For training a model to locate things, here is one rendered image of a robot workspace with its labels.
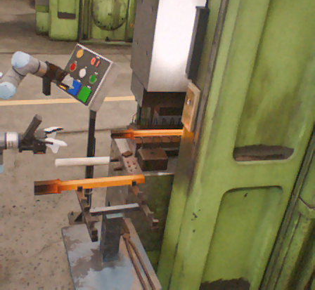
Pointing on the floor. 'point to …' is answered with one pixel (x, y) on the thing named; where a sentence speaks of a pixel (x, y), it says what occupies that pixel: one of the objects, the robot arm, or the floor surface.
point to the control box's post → (90, 149)
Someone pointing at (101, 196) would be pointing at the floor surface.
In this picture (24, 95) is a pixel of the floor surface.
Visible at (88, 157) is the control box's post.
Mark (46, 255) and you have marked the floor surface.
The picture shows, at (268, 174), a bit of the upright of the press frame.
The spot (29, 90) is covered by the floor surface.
